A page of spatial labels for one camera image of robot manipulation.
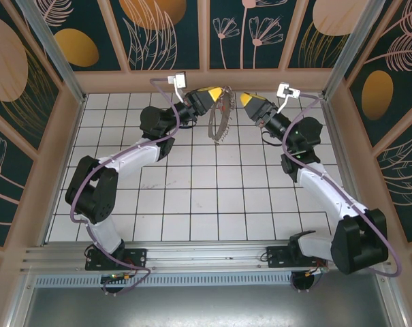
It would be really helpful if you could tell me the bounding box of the grey metal sheet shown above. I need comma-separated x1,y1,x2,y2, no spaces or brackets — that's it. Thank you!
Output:
21,285,394,327

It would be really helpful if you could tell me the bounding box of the aluminium side rail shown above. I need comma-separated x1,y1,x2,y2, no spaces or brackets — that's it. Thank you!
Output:
319,96,387,245
42,94,88,247

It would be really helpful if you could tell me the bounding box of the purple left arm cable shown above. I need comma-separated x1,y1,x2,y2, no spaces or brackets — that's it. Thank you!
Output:
70,77,180,296

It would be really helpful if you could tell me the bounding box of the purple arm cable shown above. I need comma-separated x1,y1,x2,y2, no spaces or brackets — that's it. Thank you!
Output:
282,93,403,294
70,77,180,296

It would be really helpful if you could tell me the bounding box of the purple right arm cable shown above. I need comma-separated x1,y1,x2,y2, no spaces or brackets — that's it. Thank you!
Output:
282,93,403,294

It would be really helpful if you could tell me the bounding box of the aluminium frame post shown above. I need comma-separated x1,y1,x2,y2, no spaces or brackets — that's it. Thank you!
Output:
7,272,37,327
320,0,386,100
378,272,410,327
16,0,88,104

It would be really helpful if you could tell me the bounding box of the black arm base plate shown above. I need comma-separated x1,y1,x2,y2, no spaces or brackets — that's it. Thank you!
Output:
85,247,148,272
266,245,329,270

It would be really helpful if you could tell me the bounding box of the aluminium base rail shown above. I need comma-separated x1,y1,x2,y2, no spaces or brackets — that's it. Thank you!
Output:
20,240,397,273

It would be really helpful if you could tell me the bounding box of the slotted grey cable duct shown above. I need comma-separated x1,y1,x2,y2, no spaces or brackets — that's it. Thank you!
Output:
33,274,387,287

